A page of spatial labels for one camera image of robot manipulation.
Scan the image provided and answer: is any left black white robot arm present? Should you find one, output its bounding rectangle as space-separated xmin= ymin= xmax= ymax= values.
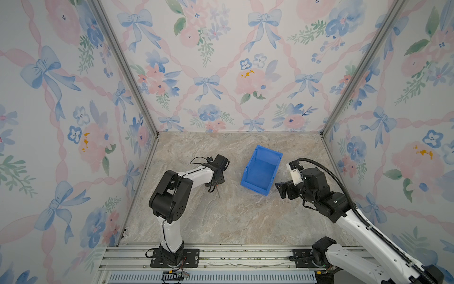
xmin=148 ymin=155 xmax=230 ymax=266

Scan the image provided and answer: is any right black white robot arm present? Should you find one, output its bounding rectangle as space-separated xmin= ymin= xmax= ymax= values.
xmin=275 ymin=162 xmax=444 ymax=284

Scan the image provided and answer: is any blue plastic storage bin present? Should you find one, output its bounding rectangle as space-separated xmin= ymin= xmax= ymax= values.
xmin=241 ymin=145 xmax=283 ymax=196

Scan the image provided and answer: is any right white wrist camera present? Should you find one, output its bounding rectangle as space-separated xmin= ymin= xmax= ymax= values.
xmin=287 ymin=160 xmax=304 ymax=186

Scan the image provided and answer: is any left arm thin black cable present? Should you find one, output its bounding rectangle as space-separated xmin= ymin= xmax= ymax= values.
xmin=190 ymin=155 xmax=214 ymax=168

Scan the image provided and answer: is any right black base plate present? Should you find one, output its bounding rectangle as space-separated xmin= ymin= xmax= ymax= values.
xmin=289 ymin=248 xmax=318 ymax=268

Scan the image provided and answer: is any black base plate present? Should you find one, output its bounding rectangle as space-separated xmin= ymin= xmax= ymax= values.
xmin=289 ymin=248 xmax=318 ymax=268
xmin=145 ymin=247 xmax=201 ymax=268

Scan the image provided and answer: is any left aluminium corner post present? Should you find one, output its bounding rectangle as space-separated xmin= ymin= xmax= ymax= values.
xmin=87 ymin=0 xmax=158 ymax=138

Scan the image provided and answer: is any aluminium corner post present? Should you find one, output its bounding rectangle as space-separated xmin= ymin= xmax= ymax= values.
xmin=320 ymin=0 xmax=407 ymax=138
xmin=87 ymin=0 xmax=158 ymax=138

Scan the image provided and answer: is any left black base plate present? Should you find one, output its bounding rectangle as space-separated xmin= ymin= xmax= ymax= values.
xmin=145 ymin=247 xmax=201 ymax=268

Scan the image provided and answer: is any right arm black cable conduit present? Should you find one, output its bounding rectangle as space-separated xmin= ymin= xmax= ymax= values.
xmin=296 ymin=157 xmax=432 ymax=281

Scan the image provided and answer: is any aluminium mounting rail frame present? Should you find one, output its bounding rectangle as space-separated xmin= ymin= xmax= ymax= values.
xmin=93 ymin=243 xmax=360 ymax=284

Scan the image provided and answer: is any right aluminium corner post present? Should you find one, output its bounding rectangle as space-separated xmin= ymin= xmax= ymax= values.
xmin=320 ymin=0 xmax=407 ymax=138

